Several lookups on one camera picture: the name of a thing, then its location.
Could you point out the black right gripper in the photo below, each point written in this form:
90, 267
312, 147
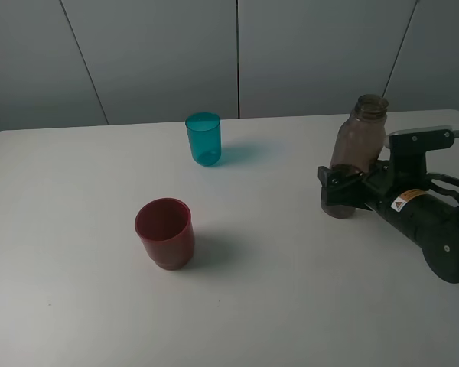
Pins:
342, 185

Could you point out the brown translucent water bottle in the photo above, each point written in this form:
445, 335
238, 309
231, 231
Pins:
359, 142

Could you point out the teal translucent plastic cup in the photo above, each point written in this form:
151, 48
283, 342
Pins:
204, 136

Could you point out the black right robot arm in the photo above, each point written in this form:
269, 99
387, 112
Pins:
426, 214

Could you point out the red plastic cup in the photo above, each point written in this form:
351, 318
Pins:
164, 226

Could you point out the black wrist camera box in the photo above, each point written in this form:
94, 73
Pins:
417, 151

